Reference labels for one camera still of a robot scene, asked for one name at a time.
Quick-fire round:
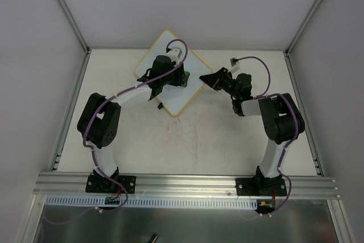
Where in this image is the green whiteboard eraser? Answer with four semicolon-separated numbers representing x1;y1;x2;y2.
181;71;190;88

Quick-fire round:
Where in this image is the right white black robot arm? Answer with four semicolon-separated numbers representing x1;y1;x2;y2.
200;68;305;196

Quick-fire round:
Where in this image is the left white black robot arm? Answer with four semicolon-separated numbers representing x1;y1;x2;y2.
77;54;188;192

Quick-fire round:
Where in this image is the black whiteboard clip lower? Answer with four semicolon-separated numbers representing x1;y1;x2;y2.
158;102;164;110

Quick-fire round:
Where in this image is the small black object at bottom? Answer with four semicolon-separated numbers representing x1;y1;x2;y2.
148;233;159;243

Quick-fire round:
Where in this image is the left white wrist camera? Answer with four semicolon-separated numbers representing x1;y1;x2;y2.
166;47;183;65

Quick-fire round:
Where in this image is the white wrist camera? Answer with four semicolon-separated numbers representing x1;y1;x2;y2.
229;57;239;73
166;47;183;65

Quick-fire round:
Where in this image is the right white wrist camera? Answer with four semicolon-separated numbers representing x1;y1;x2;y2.
229;57;239;73

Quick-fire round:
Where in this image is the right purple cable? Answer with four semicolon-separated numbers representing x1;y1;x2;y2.
237;55;301;218

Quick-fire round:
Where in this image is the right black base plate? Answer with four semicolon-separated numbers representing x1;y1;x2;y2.
235;176;287;197

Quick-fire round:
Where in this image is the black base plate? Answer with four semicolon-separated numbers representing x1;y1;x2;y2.
235;176;287;197
85;169;137;194

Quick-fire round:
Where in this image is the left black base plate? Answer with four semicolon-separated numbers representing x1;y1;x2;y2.
85;169;137;194

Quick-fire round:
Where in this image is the left aluminium frame post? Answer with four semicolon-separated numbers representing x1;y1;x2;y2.
56;0;89;53

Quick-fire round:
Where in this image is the aluminium frame post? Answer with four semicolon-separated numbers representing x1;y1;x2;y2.
56;0;89;53
284;0;323;56

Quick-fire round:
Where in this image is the right aluminium frame post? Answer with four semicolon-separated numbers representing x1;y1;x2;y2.
284;0;323;56

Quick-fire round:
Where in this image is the aluminium mounting rail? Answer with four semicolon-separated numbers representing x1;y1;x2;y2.
32;172;341;200

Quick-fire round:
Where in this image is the white slotted cable duct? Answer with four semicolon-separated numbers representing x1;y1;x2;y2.
45;195;258;210

